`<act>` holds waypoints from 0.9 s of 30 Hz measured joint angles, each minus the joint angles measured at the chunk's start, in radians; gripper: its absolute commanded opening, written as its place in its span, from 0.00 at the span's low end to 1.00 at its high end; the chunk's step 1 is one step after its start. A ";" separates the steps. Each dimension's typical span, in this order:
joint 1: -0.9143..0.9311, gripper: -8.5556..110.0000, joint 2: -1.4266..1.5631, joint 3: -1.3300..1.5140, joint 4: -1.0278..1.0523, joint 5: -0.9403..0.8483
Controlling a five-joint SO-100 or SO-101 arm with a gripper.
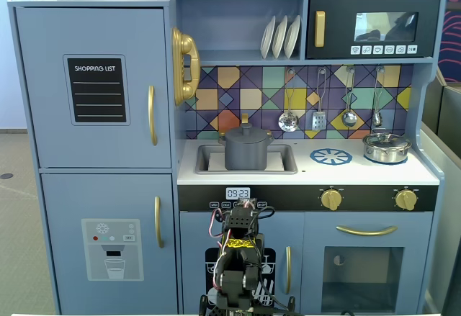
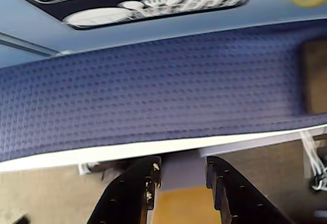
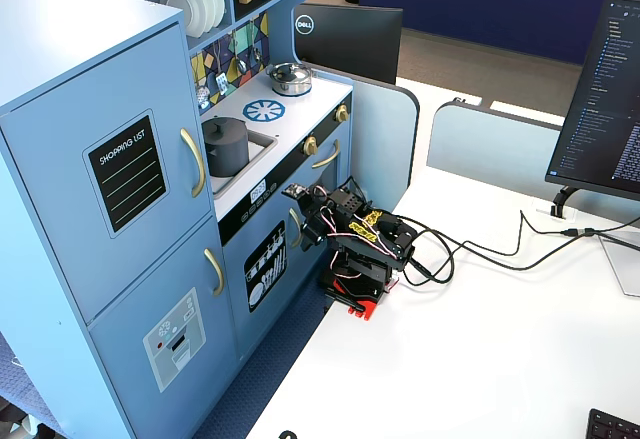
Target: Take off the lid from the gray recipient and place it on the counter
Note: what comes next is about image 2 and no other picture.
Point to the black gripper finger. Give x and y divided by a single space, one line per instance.
235 203
127 198

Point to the blue waffle-weave towel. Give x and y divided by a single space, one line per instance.
153 94

